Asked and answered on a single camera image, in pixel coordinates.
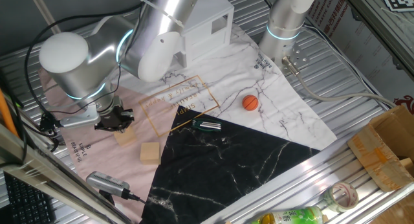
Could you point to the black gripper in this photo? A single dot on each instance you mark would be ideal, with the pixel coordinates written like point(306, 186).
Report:
point(114, 118)

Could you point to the plain wooden cube block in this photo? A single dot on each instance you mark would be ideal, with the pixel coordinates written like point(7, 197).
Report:
point(150, 153)
point(125, 137)

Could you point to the small gray clamped device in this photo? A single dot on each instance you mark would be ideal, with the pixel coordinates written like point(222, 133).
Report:
point(45, 111)

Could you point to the green holder with silver bits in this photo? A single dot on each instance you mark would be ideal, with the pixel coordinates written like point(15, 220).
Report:
point(207, 125)

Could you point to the orange pole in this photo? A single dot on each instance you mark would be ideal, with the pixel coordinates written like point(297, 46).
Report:
point(6, 114)

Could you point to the marble pink black cloth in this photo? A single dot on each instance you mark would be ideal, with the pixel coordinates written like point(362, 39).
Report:
point(226, 159)

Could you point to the black keyboard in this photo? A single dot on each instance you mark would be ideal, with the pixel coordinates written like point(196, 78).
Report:
point(27, 203)

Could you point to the white plastic drawer cabinet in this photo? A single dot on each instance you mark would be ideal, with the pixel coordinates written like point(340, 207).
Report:
point(207, 29)

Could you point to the small orange basketball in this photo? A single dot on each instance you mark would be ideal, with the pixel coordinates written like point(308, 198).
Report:
point(250, 102)

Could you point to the green tea bottle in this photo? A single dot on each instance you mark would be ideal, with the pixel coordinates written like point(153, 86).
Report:
point(291, 216)

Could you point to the clear tape roll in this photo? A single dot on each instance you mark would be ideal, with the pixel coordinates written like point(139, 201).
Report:
point(341, 196)

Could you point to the white sheet with red print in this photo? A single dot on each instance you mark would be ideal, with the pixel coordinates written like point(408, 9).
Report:
point(362, 46)

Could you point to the brown cardboard box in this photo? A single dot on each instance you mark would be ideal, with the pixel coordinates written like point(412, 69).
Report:
point(381, 149)

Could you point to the black white marker board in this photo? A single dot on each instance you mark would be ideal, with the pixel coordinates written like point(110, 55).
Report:
point(399, 0)

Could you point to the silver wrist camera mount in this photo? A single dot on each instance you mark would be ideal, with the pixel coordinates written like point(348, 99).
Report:
point(81, 120)

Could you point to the silver depth camera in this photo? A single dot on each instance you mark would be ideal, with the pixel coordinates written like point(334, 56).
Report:
point(106, 183)

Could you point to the aluminium frame post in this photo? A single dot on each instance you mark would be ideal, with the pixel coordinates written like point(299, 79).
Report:
point(48, 173)

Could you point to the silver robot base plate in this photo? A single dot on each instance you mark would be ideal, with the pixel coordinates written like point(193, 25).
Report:
point(299, 57)

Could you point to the aluminium frame beam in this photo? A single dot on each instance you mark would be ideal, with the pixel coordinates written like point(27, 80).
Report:
point(381, 26)

